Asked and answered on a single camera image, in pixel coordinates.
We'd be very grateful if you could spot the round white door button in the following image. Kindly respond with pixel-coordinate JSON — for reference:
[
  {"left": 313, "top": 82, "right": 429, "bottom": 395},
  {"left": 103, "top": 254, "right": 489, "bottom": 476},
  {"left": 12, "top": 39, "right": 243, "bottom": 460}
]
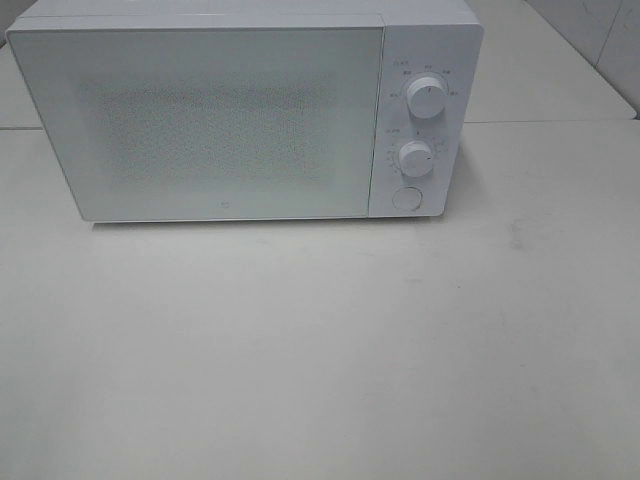
[{"left": 392, "top": 187, "right": 423, "bottom": 211}]

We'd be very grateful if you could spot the white microwave oven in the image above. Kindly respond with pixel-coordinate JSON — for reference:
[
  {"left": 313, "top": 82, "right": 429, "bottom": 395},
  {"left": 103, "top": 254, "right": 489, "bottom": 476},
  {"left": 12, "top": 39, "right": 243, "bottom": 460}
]
[{"left": 6, "top": 1, "right": 484, "bottom": 221}]

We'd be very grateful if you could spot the white microwave knob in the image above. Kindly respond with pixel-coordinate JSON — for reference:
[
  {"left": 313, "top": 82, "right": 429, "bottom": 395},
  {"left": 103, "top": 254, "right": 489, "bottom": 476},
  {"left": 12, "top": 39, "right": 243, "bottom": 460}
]
[
  {"left": 398, "top": 141, "right": 434, "bottom": 178},
  {"left": 405, "top": 73, "right": 448, "bottom": 119}
]

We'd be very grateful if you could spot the white microwave door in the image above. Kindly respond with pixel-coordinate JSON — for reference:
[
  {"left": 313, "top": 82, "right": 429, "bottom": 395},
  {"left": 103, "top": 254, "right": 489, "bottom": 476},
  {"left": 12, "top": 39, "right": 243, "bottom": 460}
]
[{"left": 9, "top": 28, "right": 382, "bottom": 222}]

